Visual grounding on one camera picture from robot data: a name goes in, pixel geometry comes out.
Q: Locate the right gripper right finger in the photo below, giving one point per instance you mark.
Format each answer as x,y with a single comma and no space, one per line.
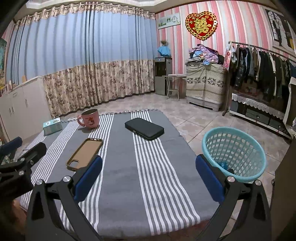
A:
253,221

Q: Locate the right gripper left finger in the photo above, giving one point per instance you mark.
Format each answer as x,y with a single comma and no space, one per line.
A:
43,220

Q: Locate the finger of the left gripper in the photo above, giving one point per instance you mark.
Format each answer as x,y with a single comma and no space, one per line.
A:
33,155
9,149

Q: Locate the blue plastic bag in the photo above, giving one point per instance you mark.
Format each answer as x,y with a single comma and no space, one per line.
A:
224,165

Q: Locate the light blue tissue box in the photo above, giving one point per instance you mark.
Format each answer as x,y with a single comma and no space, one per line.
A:
52,126

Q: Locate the white low cabinet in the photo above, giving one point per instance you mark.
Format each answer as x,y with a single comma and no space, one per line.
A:
25,109

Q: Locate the pink metal mug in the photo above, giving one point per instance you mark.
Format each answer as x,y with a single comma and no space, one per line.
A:
89,119

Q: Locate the turquoise plastic basket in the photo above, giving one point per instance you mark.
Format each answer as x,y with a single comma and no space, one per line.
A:
245,156

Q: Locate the grey striped table cloth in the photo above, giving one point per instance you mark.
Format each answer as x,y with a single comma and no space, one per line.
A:
145,187

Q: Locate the low lace covered bench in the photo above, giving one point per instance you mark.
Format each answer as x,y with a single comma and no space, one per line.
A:
258,113

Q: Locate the black zip case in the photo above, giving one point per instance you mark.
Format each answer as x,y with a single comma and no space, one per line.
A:
145,129

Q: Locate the blue floral curtain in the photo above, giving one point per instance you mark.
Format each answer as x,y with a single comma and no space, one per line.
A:
87,53

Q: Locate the cloth covered cabinet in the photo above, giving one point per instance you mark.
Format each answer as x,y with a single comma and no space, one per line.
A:
205,85

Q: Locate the clothes rack with garments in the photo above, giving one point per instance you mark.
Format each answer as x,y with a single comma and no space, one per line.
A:
258,77

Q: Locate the grey water dispenser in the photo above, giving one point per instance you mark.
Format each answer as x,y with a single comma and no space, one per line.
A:
162,68

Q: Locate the small metal side table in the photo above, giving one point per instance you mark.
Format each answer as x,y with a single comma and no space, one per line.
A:
173,83

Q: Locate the blue covered water bottle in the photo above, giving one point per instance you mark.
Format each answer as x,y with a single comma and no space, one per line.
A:
164,49

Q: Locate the pile of clothes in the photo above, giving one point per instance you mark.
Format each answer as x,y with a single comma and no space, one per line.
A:
204,55

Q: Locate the framed wall picture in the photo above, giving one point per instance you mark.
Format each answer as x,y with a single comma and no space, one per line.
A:
282,34

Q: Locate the landscape wall poster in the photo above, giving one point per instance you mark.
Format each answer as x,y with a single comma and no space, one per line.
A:
168,21

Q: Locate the red heart wall ornament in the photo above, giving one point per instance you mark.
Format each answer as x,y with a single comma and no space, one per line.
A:
201,25

